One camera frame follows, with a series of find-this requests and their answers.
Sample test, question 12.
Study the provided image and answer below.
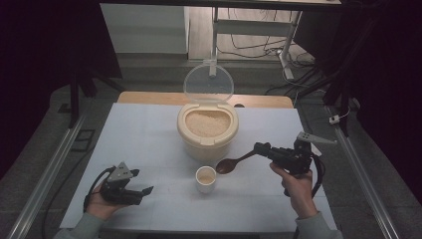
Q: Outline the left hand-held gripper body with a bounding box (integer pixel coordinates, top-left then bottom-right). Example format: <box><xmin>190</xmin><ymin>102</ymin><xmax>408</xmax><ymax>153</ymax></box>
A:
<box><xmin>100</xmin><ymin>161</ymin><xmax>144</xmax><ymax>206</ymax></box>

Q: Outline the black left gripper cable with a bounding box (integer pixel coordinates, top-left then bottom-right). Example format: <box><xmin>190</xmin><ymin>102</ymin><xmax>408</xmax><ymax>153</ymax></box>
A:
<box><xmin>83</xmin><ymin>166</ymin><xmax>117</xmax><ymax>213</ymax></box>

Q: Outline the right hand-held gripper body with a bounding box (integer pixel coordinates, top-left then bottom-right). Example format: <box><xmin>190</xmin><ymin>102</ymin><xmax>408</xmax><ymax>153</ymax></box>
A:
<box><xmin>269</xmin><ymin>131</ymin><xmax>338</xmax><ymax>176</ymax></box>

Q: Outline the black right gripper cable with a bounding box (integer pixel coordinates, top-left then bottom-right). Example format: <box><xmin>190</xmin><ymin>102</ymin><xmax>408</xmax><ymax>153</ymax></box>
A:
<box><xmin>310</xmin><ymin>153</ymin><xmax>326</xmax><ymax>199</ymax></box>

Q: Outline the person's left hand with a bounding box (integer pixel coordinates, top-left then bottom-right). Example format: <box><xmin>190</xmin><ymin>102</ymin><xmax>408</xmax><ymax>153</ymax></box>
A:
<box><xmin>87</xmin><ymin>184</ymin><xmax>129</xmax><ymax>221</ymax></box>

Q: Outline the aluminium frame rail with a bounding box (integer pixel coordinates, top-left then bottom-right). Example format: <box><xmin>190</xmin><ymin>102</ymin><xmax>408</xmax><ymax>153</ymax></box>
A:
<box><xmin>6</xmin><ymin>113</ymin><xmax>90</xmax><ymax>239</ymax></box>
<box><xmin>324</xmin><ymin>105</ymin><xmax>401</xmax><ymax>239</ymax></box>

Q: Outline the white desk frame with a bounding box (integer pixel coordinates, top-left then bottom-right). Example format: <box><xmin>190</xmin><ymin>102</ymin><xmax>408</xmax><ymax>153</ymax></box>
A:
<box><xmin>210</xmin><ymin>6</ymin><xmax>304</xmax><ymax>81</ymax></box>

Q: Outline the thin black floor cable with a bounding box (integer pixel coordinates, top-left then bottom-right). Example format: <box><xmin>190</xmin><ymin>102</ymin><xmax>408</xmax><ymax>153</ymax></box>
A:
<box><xmin>41</xmin><ymin>147</ymin><xmax>98</xmax><ymax>239</ymax></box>

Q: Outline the brown wooden spoon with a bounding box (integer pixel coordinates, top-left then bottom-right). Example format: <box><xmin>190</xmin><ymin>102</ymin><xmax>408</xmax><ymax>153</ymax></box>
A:
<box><xmin>215</xmin><ymin>149</ymin><xmax>259</xmax><ymax>175</ymax></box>

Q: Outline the wooden table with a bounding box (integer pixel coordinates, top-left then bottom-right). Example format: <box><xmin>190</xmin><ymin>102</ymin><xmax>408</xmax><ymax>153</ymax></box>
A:
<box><xmin>117</xmin><ymin>91</ymin><xmax>295</xmax><ymax>110</ymax></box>

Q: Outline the beige rice container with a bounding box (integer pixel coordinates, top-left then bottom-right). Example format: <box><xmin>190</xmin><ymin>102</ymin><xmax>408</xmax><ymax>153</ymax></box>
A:
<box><xmin>176</xmin><ymin>103</ymin><xmax>240</xmax><ymax>163</ymax></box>

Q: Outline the black floor cable bundle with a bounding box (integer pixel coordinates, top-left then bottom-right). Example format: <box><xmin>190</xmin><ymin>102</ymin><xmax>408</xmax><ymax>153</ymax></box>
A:
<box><xmin>217</xmin><ymin>8</ymin><xmax>317</xmax><ymax>69</ymax></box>

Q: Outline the white cup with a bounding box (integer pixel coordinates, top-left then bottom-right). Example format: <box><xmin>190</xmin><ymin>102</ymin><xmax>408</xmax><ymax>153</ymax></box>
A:
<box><xmin>194</xmin><ymin>165</ymin><xmax>218</xmax><ymax>195</ymax></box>

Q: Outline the uncooked rice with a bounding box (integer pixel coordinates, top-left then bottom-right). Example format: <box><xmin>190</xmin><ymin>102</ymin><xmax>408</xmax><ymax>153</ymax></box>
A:
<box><xmin>184</xmin><ymin>110</ymin><xmax>232</xmax><ymax>138</ymax></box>

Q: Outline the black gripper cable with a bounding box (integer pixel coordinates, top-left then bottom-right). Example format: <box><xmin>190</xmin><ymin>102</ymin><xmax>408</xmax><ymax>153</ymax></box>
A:
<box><xmin>83</xmin><ymin>166</ymin><xmax>117</xmax><ymax>213</ymax></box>
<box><xmin>310</xmin><ymin>153</ymin><xmax>326</xmax><ymax>199</ymax></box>

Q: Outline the white table cover sheet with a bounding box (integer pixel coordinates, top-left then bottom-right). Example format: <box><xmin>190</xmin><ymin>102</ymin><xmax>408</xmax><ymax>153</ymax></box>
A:
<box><xmin>59</xmin><ymin>102</ymin><xmax>338</xmax><ymax>233</ymax></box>

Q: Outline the clear round container lid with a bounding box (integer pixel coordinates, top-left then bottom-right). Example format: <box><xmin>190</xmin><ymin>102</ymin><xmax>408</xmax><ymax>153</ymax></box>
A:
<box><xmin>183</xmin><ymin>63</ymin><xmax>235</xmax><ymax>105</ymax></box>

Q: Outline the person's right hand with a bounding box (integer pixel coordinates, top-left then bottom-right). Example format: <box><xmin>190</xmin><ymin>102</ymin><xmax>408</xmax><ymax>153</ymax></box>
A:
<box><xmin>269</xmin><ymin>162</ymin><xmax>318</xmax><ymax>220</ymax></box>

